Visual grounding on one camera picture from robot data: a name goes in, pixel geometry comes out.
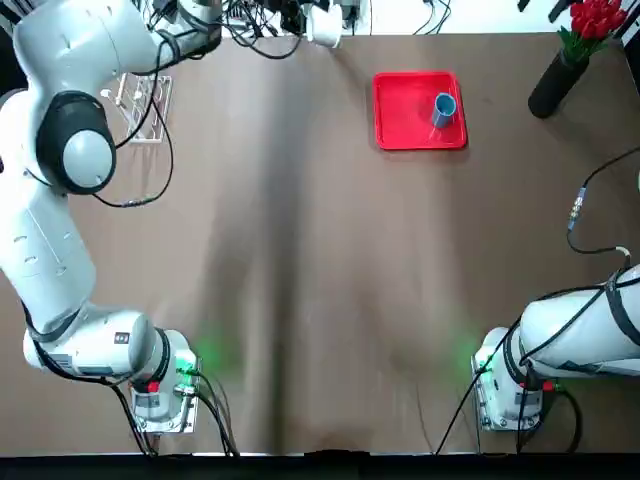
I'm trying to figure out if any blue cup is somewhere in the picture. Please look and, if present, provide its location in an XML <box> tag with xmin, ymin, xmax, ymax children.
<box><xmin>431</xmin><ymin>92</ymin><xmax>457</xmax><ymax>130</ymax></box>

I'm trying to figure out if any white wire cup rack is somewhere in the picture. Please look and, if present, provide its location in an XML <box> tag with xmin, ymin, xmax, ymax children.
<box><xmin>99</xmin><ymin>73</ymin><xmax>174</xmax><ymax>146</ymax></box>

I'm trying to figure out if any red artificial tulip bouquet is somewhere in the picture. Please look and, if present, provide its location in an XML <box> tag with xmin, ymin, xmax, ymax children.
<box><xmin>557</xmin><ymin>0</ymin><xmax>629</xmax><ymax>64</ymax></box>

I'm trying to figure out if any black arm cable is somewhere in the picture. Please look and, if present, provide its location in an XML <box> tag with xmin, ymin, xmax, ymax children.
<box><xmin>92</xmin><ymin>29</ymin><xmax>176</xmax><ymax>207</ymax></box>
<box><xmin>567</xmin><ymin>147</ymin><xmax>640</xmax><ymax>256</ymax></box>

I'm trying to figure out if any red plastic tray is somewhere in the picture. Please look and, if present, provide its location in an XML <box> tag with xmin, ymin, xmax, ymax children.
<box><xmin>372</xmin><ymin>71</ymin><xmax>470</xmax><ymax>151</ymax></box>

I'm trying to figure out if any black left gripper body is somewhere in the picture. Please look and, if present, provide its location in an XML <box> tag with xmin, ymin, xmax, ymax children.
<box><xmin>269</xmin><ymin>0</ymin><xmax>309</xmax><ymax>35</ymax></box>

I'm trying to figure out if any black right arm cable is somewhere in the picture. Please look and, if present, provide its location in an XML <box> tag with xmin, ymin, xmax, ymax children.
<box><xmin>567</xmin><ymin>147</ymin><xmax>640</xmax><ymax>256</ymax></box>

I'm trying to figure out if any black cylindrical vase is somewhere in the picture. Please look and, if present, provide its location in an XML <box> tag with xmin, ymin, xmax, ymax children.
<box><xmin>528</xmin><ymin>49</ymin><xmax>596</xmax><ymax>120</ymax></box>

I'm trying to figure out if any black right base cable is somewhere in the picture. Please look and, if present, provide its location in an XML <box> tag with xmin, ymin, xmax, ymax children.
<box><xmin>434</xmin><ymin>324</ymin><xmax>584</xmax><ymax>455</ymax></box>

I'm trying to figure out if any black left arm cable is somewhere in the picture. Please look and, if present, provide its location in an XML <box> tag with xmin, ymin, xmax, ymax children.
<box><xmin>92</xmin><ymin>29</ymin><xmax>176</xmax><ymax>207</ymax></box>

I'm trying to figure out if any white cup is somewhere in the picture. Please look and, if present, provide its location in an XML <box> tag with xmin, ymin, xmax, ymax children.
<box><xmin>305</xmin><ymin>4</ymin><xmax>344</xmax><ymax>49</ymax></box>

